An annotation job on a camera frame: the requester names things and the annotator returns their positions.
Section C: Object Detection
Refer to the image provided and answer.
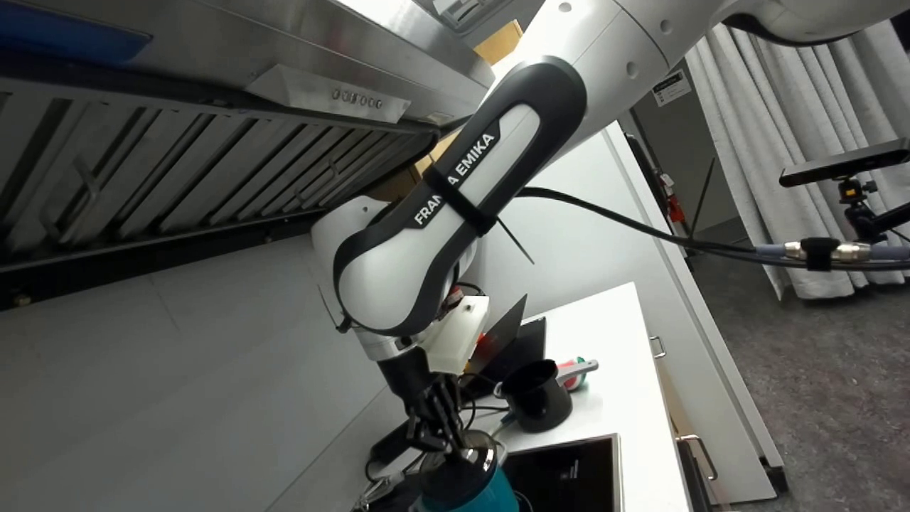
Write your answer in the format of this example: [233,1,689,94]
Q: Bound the black induction cooktop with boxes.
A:
[378,431,623,512]

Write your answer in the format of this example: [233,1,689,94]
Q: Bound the steel range hood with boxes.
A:
[0,0,503,306]

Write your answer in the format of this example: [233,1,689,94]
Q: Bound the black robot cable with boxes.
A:
[514,185,910,273]

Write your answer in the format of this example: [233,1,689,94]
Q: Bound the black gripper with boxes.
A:
[378,350,466,451]

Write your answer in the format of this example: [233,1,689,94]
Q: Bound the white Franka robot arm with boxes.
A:
[327,0,908,451]

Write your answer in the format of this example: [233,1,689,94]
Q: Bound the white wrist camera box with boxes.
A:
[419,294,490,375]

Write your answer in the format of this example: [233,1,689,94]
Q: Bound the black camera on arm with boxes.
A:
[780,139,910,242]

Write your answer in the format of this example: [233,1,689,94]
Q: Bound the blue pot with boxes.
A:
[419,458,522,512]

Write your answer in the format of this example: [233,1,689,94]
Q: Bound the grey curtain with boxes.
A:
[681,16,910,300]

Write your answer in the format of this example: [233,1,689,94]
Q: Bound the black power strip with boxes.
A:
[367,422,411,465]

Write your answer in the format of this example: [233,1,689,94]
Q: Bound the watermelon slice toy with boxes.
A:
[557,358,597,393]

